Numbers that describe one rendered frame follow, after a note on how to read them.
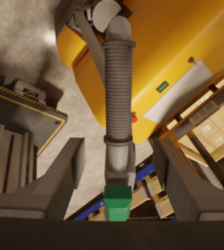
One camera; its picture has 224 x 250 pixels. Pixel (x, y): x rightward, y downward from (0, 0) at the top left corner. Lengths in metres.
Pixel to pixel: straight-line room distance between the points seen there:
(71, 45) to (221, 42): 0.83
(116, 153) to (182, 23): 0.70
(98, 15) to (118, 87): 0.91
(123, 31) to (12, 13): 1.38
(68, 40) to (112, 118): 1.04
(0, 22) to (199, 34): 1.30
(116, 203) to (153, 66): 0.67
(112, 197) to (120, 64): 0.17
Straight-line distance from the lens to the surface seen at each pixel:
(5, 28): 1.60
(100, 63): 0.55
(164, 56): 0.82
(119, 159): 0.24
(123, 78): 0.21
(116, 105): 0.21
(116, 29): 0.22
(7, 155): 1.56
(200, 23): 0.85
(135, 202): 3.19
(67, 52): 1.24
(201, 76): 0.96
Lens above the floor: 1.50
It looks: 42 degrees down
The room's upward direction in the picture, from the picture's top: 160 degrees clockwise
